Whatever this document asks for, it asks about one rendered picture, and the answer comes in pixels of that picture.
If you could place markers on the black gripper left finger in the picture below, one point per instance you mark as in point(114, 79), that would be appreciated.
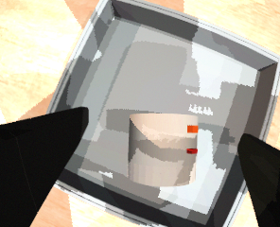
point(33, 153)

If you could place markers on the grey square tray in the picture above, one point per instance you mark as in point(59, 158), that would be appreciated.
point(135, 57)

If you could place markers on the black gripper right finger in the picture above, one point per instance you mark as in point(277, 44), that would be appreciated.
point(260, 165)

